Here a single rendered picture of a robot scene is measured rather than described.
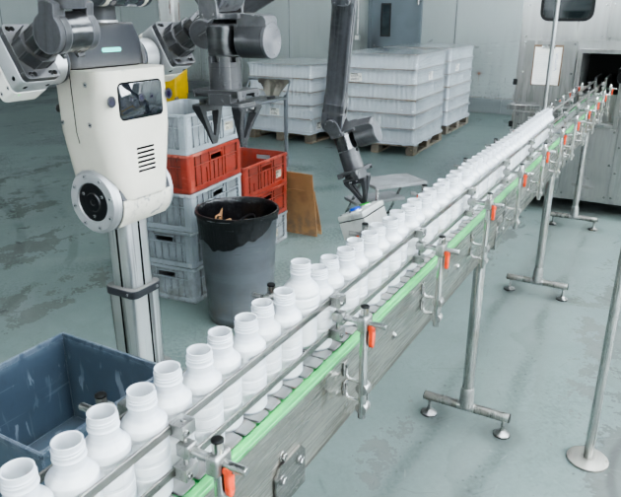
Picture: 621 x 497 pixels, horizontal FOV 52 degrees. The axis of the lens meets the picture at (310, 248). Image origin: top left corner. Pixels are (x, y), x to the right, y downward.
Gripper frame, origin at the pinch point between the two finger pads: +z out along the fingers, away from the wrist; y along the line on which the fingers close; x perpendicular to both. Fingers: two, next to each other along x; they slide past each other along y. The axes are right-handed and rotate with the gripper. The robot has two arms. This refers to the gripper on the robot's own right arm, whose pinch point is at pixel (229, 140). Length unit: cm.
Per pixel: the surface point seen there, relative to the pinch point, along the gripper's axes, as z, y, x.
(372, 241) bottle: 25.2, 16.7, 27.6
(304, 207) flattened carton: 116, -160, 311
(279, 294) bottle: 25.0, 13.8, -6.4
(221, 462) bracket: 32, 26, -41
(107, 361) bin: 48, -28, -9
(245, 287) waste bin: 114, -111, 161
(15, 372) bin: 48, -42, -22
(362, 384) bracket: 46, 25, 4
